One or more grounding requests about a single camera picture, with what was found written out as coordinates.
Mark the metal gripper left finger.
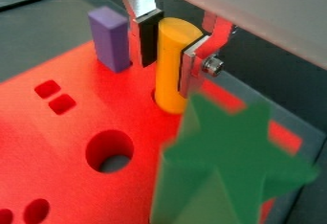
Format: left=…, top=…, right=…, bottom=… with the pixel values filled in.
left=123, top=0, right=164, bottom=67

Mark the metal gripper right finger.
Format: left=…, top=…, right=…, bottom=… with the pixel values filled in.
left=178, top=11, right=234, bottom=98

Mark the yellow oval peg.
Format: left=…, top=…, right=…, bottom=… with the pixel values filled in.
left=155, top=17, right=203, bottom=114

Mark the red peg board block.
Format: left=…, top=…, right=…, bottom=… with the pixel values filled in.
left=0, top=44, right=299, bottom=224

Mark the purple square peg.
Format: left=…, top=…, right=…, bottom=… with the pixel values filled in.
left=88, top=7, right=131, bottom=73

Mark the green star peg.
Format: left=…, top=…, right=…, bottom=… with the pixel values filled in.
left=151, top=94, right=318, bottom=224

